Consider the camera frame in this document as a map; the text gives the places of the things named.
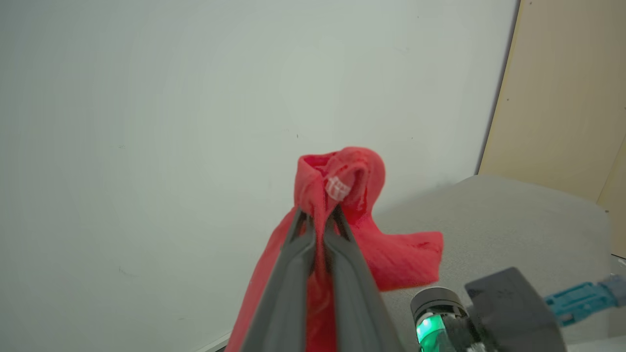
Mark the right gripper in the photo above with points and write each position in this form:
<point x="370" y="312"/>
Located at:
<point x="508" y="313"/>

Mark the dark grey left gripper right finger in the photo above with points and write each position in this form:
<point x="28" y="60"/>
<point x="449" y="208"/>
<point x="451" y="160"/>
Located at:
<point x="354" y="298"/>

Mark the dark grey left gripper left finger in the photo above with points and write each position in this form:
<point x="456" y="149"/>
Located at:
<point x="283" y="293"/>

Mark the red garment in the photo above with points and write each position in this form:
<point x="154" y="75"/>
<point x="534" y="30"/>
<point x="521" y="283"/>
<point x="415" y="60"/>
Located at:
<point x="391" y="254"/>

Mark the teal plastic part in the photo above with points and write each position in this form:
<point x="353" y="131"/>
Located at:
<point x="577" y="300"/>

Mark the white baseboard trim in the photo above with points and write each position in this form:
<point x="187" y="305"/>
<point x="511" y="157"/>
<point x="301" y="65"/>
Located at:
<point x="216" y="344"/>

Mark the beige wooden panel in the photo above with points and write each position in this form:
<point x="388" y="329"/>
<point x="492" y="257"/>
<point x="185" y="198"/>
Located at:
<point x="562" y="98"/>

